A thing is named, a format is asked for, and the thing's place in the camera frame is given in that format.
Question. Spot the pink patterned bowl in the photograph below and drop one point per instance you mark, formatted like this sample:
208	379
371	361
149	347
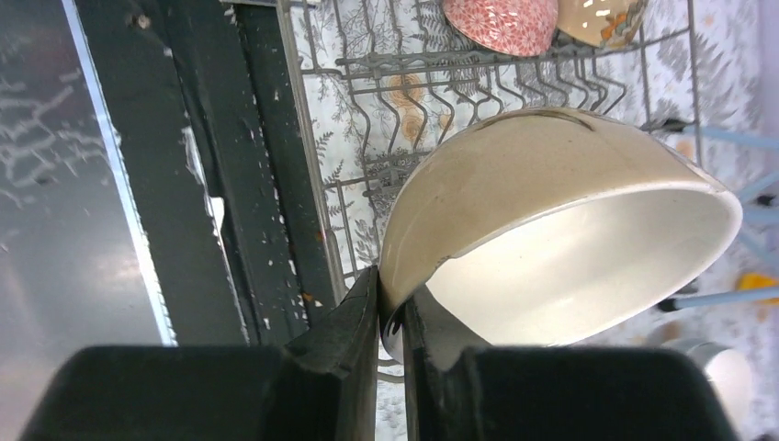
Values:
522	28

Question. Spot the white ribbed bowl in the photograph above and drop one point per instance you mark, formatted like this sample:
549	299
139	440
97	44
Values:
728	371

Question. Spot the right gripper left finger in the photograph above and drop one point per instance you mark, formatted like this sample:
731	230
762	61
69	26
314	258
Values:
332	388

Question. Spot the beige patterned bowl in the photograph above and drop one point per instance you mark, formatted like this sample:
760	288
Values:
548	225
605	24

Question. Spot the grey wire dish rack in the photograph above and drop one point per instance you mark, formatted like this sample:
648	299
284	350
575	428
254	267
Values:
379	84

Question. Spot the floral tablecloth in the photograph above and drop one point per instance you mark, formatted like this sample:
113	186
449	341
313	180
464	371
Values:
730	88

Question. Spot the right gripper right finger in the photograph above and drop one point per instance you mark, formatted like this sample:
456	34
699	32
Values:
438	393

